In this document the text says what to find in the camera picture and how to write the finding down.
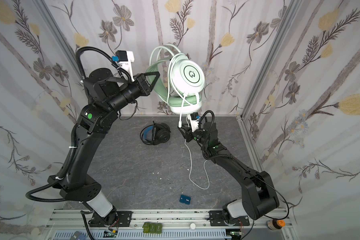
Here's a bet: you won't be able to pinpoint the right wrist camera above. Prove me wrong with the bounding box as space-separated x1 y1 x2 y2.
187 112 201 133

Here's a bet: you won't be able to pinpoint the green terminal block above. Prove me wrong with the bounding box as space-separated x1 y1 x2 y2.
143 222 163 235

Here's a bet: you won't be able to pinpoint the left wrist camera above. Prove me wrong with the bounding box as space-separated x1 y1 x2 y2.
112 51 135 82

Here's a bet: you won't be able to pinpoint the small blue block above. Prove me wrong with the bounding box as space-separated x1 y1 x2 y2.
179 195 192 205

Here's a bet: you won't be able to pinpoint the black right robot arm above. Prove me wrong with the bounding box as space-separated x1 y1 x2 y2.
178 110 290 221

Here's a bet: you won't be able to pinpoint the orange emergency stop button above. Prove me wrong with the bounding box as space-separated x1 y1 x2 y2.
267 219 286 231

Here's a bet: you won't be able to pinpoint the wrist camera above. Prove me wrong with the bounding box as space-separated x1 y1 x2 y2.
187 112 201 133
112 51 135 82

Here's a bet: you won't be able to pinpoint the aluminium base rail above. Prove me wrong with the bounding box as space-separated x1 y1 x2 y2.
41 209 298 240

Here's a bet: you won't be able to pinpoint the black blue headphones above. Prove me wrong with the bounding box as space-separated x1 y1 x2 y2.
140 121 171 146

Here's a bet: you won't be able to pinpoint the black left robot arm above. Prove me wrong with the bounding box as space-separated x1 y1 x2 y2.
26 47 152 227

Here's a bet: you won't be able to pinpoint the mint green headphones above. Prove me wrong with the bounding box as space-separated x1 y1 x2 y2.
147 44 206 130

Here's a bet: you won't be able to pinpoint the white round cap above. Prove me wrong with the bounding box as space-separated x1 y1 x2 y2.
190 223 196 231

